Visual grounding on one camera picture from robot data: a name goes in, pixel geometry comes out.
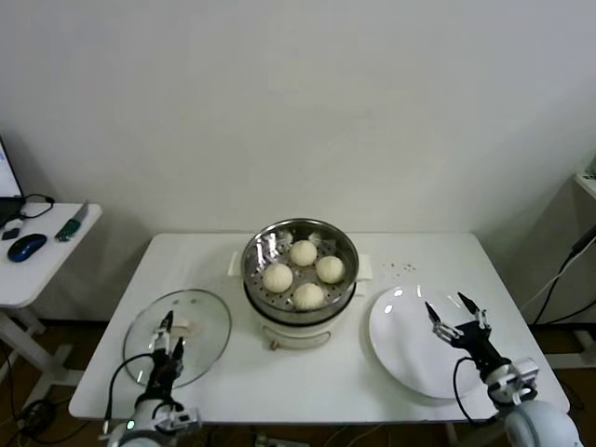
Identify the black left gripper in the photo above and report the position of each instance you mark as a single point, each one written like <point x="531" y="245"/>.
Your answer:
<point x="165" y="372"/>

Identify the round white plate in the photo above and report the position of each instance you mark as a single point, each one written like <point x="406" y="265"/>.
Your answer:
<point x="400" y="335"/>

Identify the white shelf board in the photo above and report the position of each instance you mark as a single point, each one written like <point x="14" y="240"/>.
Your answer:
<point x="587" y="184"/>

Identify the black laptop computer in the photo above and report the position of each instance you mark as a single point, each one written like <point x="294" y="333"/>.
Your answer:
<point x="9" y="177"/>

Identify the white side table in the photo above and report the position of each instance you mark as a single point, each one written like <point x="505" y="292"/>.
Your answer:
<point x="37" y="279"/>

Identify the round glass pot lid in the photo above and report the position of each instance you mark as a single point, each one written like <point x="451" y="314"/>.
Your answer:
<point x="209" y="321"/>

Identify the dark crumb scatter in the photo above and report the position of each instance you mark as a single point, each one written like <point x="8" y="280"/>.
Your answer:
<point x="409" y="266"/>

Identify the perforated steel steamer basket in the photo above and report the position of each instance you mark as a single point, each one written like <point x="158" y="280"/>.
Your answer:
<point x="344" y="261"/>

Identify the white power strip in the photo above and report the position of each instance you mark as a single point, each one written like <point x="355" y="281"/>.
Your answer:
<point x="265" y="440"/>

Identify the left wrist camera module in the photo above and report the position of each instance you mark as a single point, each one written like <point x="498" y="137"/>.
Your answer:
<point x="184" y="416"/>

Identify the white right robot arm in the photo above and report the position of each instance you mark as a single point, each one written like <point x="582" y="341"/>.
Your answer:
<point x="535" y="423"/>

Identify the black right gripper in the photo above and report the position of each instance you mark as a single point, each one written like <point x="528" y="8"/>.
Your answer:
<point x="475" y="340"/>

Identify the blue computer mouse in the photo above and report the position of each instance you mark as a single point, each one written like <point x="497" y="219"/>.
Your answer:
<point x="27" y="247"/>

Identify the small black dongle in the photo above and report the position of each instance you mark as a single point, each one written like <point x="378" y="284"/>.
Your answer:
<point x="10" y="234"/>

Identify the white steamed baozi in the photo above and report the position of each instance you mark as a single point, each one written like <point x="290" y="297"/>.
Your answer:
<point x="330" y="269"/>
<point x="278" y="278"/>
<point x="308" y="295"/>
<point x="303" y="252"/>

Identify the small grey adapter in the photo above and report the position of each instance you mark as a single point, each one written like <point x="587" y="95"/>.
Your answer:
<point x="14" y="224"/>

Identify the white electric cooker pot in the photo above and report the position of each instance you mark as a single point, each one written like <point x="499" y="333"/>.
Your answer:
<point x="298" y="333"/>

